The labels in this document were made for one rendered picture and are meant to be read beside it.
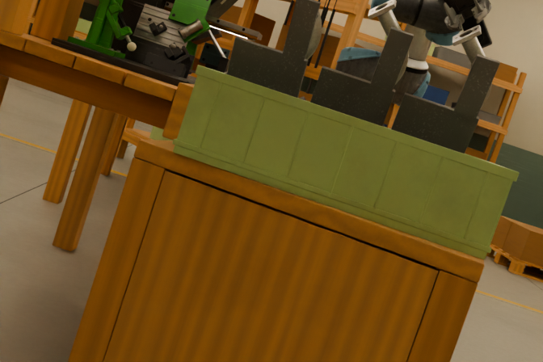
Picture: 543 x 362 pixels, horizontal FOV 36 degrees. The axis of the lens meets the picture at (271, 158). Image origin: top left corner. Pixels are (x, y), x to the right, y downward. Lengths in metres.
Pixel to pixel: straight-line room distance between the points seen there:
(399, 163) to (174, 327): 0.52
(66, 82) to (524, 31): 10.36
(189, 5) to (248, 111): 1.33
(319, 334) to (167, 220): 0.36
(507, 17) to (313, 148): 10.79
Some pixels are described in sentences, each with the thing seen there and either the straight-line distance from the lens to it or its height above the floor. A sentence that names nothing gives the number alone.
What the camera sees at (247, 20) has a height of 1.36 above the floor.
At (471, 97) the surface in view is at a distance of 1.63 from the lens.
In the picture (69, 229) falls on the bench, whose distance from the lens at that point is 3.77.
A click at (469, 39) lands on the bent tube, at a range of 1.62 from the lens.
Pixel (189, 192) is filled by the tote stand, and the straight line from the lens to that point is 1.58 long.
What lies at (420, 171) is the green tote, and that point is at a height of 0.90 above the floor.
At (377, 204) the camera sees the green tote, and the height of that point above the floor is 0.82.
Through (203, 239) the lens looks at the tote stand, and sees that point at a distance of 1.58.
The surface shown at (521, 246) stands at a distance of 8.45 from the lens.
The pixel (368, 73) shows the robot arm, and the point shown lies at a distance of 2.40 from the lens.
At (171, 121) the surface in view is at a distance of 2.20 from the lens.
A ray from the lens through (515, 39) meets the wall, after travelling 12.28.
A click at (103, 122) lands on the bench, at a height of 0.59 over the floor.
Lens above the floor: 0.97
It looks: 5 degrees down
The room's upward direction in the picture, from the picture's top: 18 degrees clockwise
